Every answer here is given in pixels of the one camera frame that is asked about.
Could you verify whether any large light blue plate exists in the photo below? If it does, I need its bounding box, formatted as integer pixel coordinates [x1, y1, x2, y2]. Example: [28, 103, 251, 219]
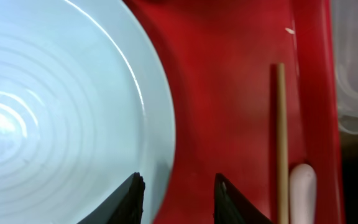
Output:
[0, 0, 175, 223]

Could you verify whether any clear plastic bin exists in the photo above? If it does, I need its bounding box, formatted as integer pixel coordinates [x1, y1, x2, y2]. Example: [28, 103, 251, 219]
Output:
[331, 0, 358, 134]

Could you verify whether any wooden chopstick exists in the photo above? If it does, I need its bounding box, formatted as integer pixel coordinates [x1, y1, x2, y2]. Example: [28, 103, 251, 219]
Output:
[276, 63, 290, 224]

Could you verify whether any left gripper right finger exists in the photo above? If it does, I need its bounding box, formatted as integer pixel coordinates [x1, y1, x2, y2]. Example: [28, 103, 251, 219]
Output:
[213, 173, 273, 224]

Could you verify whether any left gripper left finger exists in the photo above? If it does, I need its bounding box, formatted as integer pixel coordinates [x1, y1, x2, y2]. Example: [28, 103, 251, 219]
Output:
[78, 172, 145, 224]

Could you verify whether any red plastic tray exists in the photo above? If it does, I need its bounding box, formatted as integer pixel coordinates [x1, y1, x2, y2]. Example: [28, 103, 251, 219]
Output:
[127, 0, 345, 223]

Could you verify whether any white plastic fork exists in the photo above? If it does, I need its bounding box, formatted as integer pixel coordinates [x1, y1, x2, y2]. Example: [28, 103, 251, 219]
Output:
[289, 164, 317, 224]

